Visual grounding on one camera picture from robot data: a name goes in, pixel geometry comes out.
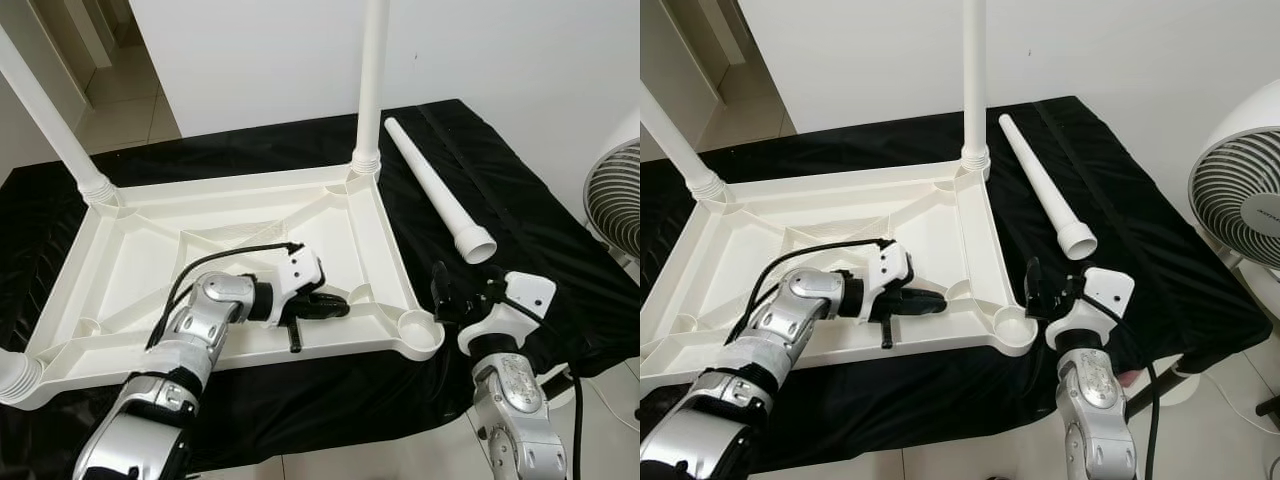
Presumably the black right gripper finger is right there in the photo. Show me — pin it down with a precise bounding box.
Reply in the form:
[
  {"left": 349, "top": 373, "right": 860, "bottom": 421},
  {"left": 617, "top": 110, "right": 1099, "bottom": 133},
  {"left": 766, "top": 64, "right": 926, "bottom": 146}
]
[
  {"left": 430, "top": 262, "right": 457, "bottom": 323},
  {"left": 1024, "top": 257, "right": 1049, "bottom": 319}
]

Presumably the white plastic table leg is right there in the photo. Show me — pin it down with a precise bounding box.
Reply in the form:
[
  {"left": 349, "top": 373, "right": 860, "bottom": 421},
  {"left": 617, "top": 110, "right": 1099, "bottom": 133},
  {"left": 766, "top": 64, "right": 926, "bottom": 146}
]
[
  {"left": 640, "top": 88, "right": 728, "bottom": 201},
  {"left": 384, "top": 116, "right": 499, "bottom": 265},
  {"left": 0, "top": 347, "right": 44, "bottom": 406},
  {"left": 350, "top": 0, "right": 392, "bottom": 179},
  {"left": 959, "top": 0, "right": 992, "bottom": 181},
  {"left": 997, "top": 113, "right": 1099, "bottom": 262},
  {"left": 0, "top": 25, "right": 118, "bottom": 207}
]

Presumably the white plastic table top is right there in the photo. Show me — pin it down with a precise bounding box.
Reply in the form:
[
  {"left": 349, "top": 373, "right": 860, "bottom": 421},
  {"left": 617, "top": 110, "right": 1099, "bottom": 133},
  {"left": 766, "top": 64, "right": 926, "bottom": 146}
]
[
  {"left": 640, "top": 160, "right": 1041, "bottom": 387},
  {"left": 0, "top": 165, "right": 446, "bottom": 411}
]

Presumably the black tablecloth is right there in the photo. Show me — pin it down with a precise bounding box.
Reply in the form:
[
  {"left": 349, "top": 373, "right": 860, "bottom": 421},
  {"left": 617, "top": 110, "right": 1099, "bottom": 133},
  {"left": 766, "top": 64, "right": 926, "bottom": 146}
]
[
  {"left": 0, "top": 98, "right": 641, "bottom": 476},
  {"left": 640, "top": 95, "right": 1276, "bottom": 471}
]

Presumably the black metal table leg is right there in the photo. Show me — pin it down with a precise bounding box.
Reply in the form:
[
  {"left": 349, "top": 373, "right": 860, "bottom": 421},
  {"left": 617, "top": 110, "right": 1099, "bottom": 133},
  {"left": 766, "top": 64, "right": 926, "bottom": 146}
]
[{"left": 1125, "top": 360, "right": 1183, "bottom": 421}]

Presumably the grey standing fan head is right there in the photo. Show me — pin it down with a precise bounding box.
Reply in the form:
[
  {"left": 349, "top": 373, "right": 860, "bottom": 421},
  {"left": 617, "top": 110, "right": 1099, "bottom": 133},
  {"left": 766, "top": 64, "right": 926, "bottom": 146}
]
[
  {"left": 1188, "top": 80, "right": 1280, "bottom": 271},
  {"left": 583, "top": 140, "right": 641, "bottom": 263}
]

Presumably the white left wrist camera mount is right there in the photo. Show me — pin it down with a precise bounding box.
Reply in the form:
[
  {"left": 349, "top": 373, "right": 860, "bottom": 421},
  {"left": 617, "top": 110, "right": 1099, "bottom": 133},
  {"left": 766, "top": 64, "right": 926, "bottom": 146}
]
[
  {"left": 862, "top": 240, "right": 914, "bottom": 306},
  {"left": 263, "top": 244, "right": 327, "bottom": 311}
]

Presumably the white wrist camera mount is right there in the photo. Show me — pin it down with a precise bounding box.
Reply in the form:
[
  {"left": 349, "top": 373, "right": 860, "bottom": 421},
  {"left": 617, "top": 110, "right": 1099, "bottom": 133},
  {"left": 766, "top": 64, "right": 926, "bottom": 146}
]
[
  {"left": 1045, "top": 266, "right": 1136, "bottom": 351},
  {"left": 457, "top": 271, "right": 558, "bottom": 357},
  {"left": 862, "top": 240, "right": 914, "bottom": 306},
  {"left": 263, "top": 244, "right": 327, "bottom": 311}
]

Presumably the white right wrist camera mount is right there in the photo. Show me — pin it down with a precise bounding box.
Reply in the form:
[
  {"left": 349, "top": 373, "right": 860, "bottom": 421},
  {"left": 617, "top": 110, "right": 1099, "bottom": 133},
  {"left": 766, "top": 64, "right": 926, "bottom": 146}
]
[
  {"left": 1045, "top": 266, "right": 1136, "bottom": 351},
  {"left": 457, "top": 271, "right": 558, "bottom": 357}
]

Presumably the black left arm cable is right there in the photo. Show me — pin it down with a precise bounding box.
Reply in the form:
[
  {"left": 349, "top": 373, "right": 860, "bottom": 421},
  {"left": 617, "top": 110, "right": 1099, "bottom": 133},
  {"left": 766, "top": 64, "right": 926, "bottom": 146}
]
[
  {"left": 735, "top": 236, "right": 896, "bottom": 346},
  {"left": 145, "top": 240, "right": 306, "bottom": 351}
]

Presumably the white door frame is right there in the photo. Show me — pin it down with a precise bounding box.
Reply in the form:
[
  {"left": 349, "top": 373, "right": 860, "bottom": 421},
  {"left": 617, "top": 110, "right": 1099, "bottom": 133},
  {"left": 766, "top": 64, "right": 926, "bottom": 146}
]
[
  {"left": 695, "top": 0, "right": 749, "bottom": 69},
  {"left": 62, "top": 0, "right": 119, "bottom": 73}
]

